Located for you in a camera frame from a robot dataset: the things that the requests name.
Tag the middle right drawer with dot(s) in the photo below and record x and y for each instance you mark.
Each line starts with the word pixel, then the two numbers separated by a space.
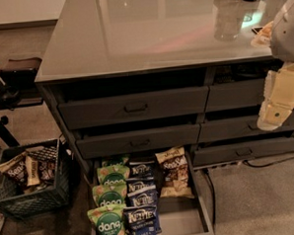
pixel 222 129

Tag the blue kettle bag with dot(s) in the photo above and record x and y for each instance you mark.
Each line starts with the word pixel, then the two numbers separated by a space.
pixel 144 196
pixel 141 169
pixel 135 184
pixel 141 220

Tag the tan snack bag in crate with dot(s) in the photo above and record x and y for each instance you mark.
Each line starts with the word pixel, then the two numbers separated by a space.
pixel 32 168

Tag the green dang bag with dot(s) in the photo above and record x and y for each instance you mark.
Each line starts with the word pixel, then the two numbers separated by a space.
pixel 109 194
pixel 113 174
pixel 108 219

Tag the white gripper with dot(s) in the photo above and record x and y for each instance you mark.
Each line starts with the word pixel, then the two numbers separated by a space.
pixel 287 36

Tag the brown chip bag in crate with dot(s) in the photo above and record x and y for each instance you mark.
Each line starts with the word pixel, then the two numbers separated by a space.
pixel 15 169

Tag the grey drawer cabinet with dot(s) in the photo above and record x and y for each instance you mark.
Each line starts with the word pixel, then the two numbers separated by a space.
pixel 107 48

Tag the middle left drawer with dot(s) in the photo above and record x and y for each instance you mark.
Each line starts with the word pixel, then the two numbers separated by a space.
pixel 135 141

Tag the black white fiducial marker board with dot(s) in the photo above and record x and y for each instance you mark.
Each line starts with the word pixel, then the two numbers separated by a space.
pixel 263 37

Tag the green bag at back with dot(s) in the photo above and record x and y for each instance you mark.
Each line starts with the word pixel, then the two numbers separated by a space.
pixel 115 160

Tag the brown sea salt chip bag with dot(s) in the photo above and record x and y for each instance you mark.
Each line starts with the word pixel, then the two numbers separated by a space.
pixel 176 173

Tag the dark plastic crate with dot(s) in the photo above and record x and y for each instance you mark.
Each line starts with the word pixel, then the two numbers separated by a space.
pixel 15 203

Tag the bottom right drawer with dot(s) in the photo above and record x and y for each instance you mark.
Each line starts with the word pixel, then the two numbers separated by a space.
pixel 224 151

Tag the black stand equipment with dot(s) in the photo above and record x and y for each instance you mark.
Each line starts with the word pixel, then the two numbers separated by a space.
pixel 18 90

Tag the top right drawer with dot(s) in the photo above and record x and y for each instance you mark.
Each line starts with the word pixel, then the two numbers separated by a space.
pixel 238 94

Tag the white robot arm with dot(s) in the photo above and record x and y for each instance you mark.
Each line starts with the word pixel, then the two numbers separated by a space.
pixel 282 37

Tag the green dang bag rear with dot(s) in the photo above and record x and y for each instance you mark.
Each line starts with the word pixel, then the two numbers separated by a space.
pixel 113 174

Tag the green dang bag middle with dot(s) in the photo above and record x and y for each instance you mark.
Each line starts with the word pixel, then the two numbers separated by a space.
pixel 109 194

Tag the open bottom left drawer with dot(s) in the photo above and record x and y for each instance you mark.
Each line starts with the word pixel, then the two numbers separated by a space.
pixel 175 215

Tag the green dang bag front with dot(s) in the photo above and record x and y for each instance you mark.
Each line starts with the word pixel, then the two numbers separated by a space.
pixel 108 219

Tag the top left drawer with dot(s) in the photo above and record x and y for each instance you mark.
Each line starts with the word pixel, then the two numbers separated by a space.
pixel 140 106

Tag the blue kettle bag rear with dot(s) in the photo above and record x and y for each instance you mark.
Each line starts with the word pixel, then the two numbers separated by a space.
pixel 141 169

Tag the blue kettle bag front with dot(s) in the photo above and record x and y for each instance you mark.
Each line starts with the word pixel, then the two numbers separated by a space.
pixel 141 220

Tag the dark chip bag in crate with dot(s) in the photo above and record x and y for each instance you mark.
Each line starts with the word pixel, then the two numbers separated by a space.
pixel 46 170

